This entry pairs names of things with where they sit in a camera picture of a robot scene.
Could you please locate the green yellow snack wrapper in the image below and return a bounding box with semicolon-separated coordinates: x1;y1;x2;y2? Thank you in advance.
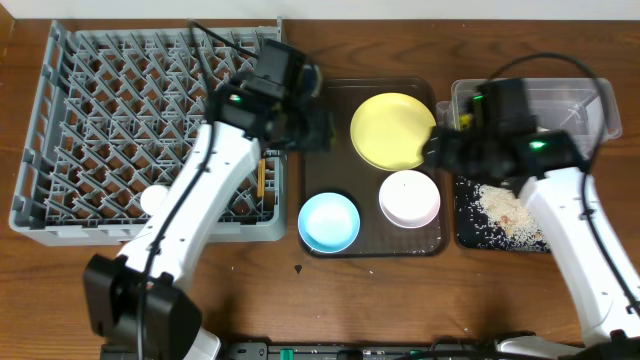
458;113;474;131

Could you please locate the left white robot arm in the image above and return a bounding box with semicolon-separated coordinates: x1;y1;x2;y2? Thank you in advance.
83;79;333;359

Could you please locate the black waste tray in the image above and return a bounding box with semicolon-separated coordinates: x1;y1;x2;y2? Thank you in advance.
454;176;550;253

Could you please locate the white cup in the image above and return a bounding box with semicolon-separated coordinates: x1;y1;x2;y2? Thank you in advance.
140;185;169;216

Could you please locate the black equipment rail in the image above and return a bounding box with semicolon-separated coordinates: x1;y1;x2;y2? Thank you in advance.
217;332;582;360

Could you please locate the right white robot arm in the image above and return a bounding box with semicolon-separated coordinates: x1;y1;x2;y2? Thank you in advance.
422;127;639;359

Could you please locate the white bowl with crumbs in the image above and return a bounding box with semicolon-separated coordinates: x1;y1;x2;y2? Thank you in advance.
378;170;441;229

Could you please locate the grey plastic dish rack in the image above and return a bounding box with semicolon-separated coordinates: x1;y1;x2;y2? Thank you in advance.
9;22;284;246

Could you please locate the wooden chopstick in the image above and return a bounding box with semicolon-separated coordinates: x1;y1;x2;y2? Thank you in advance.
256;159;266;198

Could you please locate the clear plastic waste bin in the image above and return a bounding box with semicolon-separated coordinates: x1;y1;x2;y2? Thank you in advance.
436;78;603;158

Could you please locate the yellow round plate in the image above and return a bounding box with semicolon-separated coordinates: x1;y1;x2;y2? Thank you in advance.
350;93;436;171

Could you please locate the dark brown serving tray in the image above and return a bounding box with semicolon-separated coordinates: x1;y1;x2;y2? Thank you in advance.
301;77;450;258

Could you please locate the light blue bowl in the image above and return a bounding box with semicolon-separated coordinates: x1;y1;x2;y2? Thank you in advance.
297;192;361;254

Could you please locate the spilled rice pile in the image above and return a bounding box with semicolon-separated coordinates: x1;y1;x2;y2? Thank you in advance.
476;185;548;251

